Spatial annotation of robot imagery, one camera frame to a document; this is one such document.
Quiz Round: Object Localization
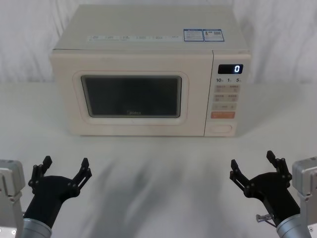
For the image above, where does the white table cloth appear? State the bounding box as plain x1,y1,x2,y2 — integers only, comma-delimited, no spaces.
0,80,317,238

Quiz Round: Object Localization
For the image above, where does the thin cable with silver plug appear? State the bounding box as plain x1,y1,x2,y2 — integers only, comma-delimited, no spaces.
255,214,278,229

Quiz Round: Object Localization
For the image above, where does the white curtain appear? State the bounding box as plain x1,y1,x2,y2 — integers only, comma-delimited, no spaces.
0,0,317,84

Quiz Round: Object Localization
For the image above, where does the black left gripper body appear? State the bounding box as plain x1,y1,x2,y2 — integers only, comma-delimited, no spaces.
23,175,77,229

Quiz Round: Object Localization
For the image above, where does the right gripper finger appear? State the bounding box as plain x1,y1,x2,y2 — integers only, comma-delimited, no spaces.
229,159,252,199
265,150,293,191

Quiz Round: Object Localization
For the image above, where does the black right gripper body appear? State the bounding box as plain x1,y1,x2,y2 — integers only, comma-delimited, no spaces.
243,172,301,225

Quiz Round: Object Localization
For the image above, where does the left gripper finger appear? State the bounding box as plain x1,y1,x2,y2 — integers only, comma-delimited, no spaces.
67,157,93,198
28,155,53,192

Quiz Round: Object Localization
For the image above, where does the cream microwave oven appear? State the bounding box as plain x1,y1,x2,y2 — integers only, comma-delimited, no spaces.
50,4,253,137

